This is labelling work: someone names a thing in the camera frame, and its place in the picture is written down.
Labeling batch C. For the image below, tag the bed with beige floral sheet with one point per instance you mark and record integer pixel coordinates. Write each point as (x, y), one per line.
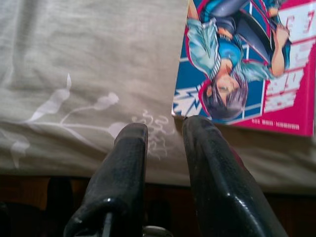
(74, 61)

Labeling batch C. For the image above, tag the colourful manga comic book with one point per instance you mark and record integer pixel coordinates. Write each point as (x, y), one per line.
(247, 49)

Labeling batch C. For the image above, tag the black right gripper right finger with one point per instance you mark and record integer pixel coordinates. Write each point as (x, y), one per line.
(217, 185)

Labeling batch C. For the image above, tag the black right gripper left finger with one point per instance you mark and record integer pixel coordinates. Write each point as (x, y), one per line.
(118, 185)

